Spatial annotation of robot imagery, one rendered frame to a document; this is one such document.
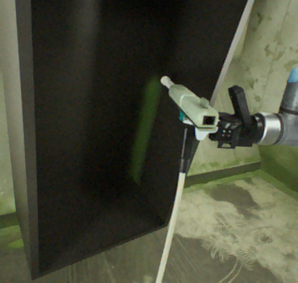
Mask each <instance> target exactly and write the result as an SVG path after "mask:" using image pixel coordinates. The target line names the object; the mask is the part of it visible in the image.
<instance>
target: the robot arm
mask: <svg viewBox="0 0 298 283"><path fill-rule="evenodd" d="M228 91H229V96H230V100H231V103H232V107H233V111H234V114H231V113H227V112H218V115H219V117H218V123H217V125H216V127H215V128H216V129H217V130H216V131H214V132H212V131H198V130H197V128H196V138H197V139H198V140H199V141H201V140H204V138H205V137H206V135H207V134H208V133H209V134H208V138H209V139H210V140H211V141H215V142H218V147H217V148H223V149H235V147H236V146H238V147H252V146H253V144H260V145H282V146H298V67H296V68H294V69H292V71H291V73H290V76H289V79H288V80H287V84H286V88H285V92H284V94H283V98H282V101H281V105H280V108H279V111H278V113H263V112H256V113H254V114H253V115H251V113H250V111H249V107H248V103H247V99H246V96H245V91H244V89H243V88H241V87H239V86H237V85H234V86H232V87H230V88H229V89H228ZM224 144H229V146H230V147H222V145H224Z"/></svg>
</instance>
